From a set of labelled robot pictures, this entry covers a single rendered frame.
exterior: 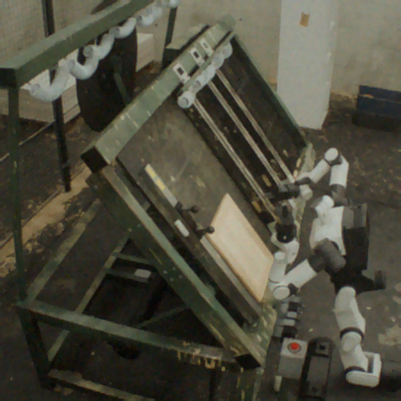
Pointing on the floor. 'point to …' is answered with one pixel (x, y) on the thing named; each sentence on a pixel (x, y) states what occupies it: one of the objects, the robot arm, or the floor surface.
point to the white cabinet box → (307, 58)
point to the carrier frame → (222, 362)
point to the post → (285, 388)
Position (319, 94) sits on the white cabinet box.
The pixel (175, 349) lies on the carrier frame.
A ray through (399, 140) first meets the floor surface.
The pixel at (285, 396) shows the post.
